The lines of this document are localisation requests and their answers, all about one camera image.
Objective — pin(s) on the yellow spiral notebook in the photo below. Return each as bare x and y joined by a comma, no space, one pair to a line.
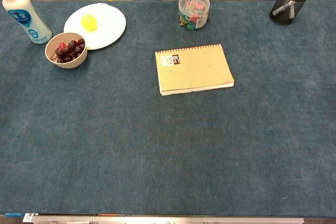
194,69

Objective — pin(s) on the blue felt table mat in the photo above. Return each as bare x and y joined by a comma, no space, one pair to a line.
157,142

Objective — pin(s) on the clear jar of binder clips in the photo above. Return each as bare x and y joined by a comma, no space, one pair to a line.
194,11

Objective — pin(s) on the white round plate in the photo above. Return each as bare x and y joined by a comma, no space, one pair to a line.
110,24

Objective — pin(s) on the beige bowl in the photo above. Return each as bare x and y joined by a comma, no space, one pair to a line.
71,64

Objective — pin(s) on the yellow round fruit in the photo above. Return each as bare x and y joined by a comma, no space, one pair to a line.
89,22

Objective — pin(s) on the dark red grapes bunch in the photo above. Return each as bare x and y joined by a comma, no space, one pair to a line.
69,48

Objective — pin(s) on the black mesh pen holder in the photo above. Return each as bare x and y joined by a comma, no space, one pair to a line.
278,20

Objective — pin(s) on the white plastic drink bottle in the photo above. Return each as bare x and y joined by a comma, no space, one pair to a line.
23,16

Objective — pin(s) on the aluminium rail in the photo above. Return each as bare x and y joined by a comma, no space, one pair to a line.
157,220

